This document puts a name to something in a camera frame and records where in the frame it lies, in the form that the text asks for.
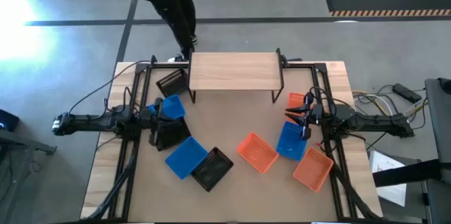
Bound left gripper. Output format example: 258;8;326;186
140;97;184;147

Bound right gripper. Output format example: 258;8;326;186
284;92;324;141

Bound orange plastic basket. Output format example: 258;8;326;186
292;147;335;194
236;132;280;175
287;92;307;125

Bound blue plastic basket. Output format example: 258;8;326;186
147;94;187;120
164;135;209;180
276;120;309;162

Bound black plastic basket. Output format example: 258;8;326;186
155;68;190;98
154;117;192;152
190;147;235;193

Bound wooden shelf with black legs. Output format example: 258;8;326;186
186;47;285;104

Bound black power strip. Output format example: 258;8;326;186
392;82;423;104

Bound white paper sheet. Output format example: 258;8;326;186
369;149;408;208

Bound black flat bar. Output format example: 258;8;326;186
372;158;441;188

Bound black box device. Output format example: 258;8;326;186
0;108;20;132

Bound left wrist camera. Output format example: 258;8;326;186
140;107;154;123

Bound yellow floor cable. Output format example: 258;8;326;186
352;89;393;112

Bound long black cable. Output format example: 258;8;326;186
68;60;153;116

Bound white floor cable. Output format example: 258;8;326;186
354;93;396;114

